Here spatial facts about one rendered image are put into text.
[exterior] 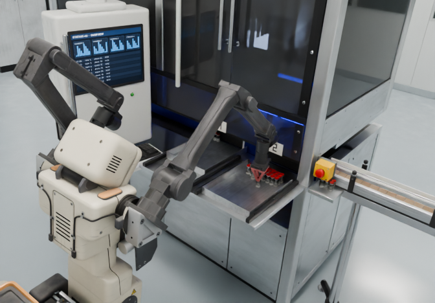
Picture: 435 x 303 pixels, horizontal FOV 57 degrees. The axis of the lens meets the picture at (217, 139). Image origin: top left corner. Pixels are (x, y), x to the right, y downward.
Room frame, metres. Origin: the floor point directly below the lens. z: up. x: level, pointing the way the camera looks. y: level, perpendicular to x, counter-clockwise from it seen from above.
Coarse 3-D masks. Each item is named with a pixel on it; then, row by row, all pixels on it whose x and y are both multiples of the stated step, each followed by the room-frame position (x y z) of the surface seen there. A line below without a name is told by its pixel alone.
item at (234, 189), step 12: (240, 168) 1.70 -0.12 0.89; (216, 180) 1.56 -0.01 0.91; (228, 180) 1.60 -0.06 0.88; (240, 180) 1.61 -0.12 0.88; (252, 180) 1.61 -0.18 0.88; (204, 192) 1.48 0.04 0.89; (216, 192) 1.49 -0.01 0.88; (228, 192) 1.50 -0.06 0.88; (240, 192) 1.51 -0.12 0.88; (252, 192) 1.51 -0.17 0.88; (264, 192) 1.52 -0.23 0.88; (276, 192) 1.48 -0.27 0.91; (228, 204) 1.39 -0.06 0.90; (240, 204) 1.42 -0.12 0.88; (252, 204) 1.42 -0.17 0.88
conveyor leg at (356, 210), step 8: (352, 208) 1.58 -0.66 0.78; (360, 208) 1.56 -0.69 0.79; (352, 216) 1.57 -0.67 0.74; (360, 216) 1.57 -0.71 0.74; (352, 224) 1.57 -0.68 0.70; (352, 232) 1.56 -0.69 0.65; (344, 240) 1.58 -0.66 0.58; (352, 240) 1.57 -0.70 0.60; (344, 248) 1.57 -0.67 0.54; (344, 256) 1.57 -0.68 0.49; (344, 264) 1.56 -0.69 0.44; (336, 272) 1.58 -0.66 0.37; (344, 272) 1.57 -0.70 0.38; (336, 280) 1.57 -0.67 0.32; (336, 288) 1.57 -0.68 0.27; (336, 296) 1.56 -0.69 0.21
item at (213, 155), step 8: (184, 144) 1.88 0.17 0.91; (208, 144) 1.95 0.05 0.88; (216, 144) 1.95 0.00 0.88; (224, 144) 1.96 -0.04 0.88; (168, 152) 1.77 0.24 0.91; (176, 152) 1.83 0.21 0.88; (208, 152) 1.86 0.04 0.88; (216, 152) 1.86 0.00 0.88; (224, 152) 1.87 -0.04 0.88; (232, 152) 1.87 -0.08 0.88; (240, 152) 1.84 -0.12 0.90; (200, 160) 1.77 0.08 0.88; (208, 160) 1.78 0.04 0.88; (216, 160) 1.78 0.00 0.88; (224, 160) 1.74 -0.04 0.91; (200, 168) 1.64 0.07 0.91; (208, 168) 1.64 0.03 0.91
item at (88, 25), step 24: (48, 24) 1.84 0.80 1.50; (72, 24) 1.84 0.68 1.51; (96, 24) 1.92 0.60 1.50; (120, 24) 2.01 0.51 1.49; (144, 24) 2.11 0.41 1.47; (72, 48) 1.83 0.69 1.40; (96, 48) 1.91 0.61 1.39; (120, 48) 2.00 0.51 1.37; (144, 48) 2.10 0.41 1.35; (96, 72) 1.90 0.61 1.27; (120, 72) 2.00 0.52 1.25; (144, 72) 2.10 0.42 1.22; (144, 96) 2.10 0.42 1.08; (144, 120) 2.09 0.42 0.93
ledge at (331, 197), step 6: (318, 180) 1.65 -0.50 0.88; (312, 186) 1.59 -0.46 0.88; (318, 186) 1.60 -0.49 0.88; (312, 192) 1.56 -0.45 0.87; (318, 192) 1.55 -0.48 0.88; (324, 192) 1.55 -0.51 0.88; (330, 192) 1.55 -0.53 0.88; (336, 192) 1.56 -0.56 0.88; (342, 192) 1.57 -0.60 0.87; (324, 198) 1.52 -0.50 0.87; (330, 198) 1.51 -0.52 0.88; (336, 198) 1.51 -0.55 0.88
